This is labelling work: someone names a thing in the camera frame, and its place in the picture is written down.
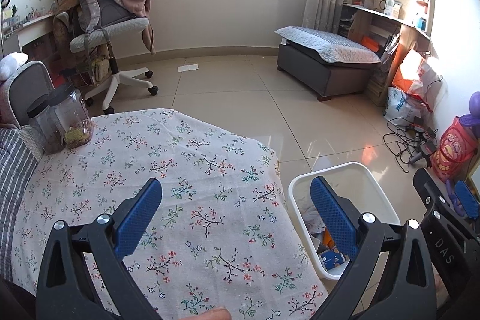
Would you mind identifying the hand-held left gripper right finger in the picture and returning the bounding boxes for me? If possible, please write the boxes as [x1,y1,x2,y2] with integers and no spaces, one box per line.
[310,177,437,320]

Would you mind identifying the wooden shelf desk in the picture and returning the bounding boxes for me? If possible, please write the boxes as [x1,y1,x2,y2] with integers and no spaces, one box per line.
[337,0,436,107]

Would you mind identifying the white desk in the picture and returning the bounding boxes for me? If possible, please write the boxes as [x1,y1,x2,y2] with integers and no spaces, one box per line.
[0,10,62,60]

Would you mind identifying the orange and white shopping bag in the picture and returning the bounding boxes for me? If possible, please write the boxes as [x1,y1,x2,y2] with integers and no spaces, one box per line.
[392,49,447,112]

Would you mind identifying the clear jar dark contents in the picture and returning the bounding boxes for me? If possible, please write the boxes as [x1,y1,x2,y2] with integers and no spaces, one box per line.
[27,95,65,155]

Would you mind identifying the grey ottoman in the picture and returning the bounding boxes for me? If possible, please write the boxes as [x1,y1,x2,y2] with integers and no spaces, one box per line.
[277,43,376,102]

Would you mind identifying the person's right hand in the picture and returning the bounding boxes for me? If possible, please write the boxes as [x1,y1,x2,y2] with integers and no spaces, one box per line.
[432,268,450,302]

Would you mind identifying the quilted ottoman cover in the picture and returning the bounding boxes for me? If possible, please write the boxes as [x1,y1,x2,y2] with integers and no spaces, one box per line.
[275,26,382,64]

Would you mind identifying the grey striped sofa cover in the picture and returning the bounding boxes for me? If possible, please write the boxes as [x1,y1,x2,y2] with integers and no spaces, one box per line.
[0,127,43,283]

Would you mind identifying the white plush pillow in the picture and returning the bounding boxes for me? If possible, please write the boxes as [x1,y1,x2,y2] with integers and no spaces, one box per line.
[0,52,29,81]

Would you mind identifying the grey backpack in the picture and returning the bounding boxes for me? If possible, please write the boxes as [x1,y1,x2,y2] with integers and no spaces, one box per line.
[77,0,137,36]

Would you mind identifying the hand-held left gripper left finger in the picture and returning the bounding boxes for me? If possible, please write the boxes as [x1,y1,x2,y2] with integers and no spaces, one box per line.
[35,178,164,320]

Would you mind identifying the black cable tangle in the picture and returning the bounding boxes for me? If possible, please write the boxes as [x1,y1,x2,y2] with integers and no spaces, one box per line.
[383,115,439,174]

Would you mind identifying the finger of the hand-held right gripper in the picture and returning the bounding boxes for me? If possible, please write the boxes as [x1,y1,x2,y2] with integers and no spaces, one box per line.
[413,168,480,244]
[454,181,480,219]

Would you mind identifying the white office chair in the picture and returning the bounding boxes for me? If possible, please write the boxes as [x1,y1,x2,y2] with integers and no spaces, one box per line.
[69,17,159,114]

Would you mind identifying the person's left hand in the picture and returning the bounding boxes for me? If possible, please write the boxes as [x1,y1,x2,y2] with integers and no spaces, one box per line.
[195,307,230,320]

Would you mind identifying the white trash bin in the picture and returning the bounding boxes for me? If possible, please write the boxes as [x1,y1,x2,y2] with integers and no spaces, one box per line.
[287,162,401,281]

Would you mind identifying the grey sofa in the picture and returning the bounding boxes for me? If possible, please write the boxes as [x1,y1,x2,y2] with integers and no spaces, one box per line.
[0,61,53,159]

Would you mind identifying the blue box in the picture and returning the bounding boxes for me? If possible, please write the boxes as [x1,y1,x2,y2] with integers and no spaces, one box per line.
[319,249,346,271]

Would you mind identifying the red printed bag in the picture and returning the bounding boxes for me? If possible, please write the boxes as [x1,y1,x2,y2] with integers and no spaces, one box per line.
[429,116,479,183]

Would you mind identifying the clear jar yellowish contents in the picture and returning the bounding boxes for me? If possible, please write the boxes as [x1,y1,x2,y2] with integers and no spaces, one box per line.
[48,82,94,150]

